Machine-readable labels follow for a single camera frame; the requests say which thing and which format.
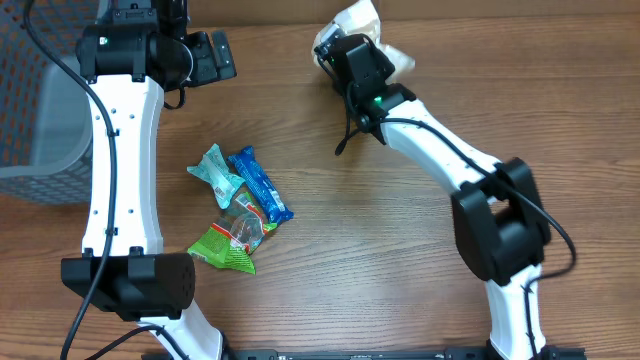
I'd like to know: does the blue snack bar wrapper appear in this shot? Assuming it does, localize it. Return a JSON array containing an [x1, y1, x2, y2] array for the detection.
[[228, 146, 294, 225]]

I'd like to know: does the light green wipes packet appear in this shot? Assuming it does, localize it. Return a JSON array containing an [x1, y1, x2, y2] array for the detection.
[[187, 144, 244, 209]]

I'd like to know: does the beige snack pouch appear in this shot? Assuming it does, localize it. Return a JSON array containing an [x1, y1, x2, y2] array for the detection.
[[311, 0, 415, 84]]

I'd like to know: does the green snack bag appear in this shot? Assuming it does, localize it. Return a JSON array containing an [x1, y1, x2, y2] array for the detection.
[[187, 192, 278, 275]]

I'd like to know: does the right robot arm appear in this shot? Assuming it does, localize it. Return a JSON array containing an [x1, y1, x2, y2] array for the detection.
[[313, 34, 551, 359]]

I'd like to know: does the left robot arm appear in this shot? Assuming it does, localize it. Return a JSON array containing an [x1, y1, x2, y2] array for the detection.
[[61, 0, 235, 360]]

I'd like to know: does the grey plastic mesh basket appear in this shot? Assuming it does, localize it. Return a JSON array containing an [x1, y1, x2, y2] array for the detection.
[[1, 0, 92, 205]]

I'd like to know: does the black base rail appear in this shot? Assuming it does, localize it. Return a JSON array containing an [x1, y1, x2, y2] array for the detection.
[[141, 347, 587, 360]]

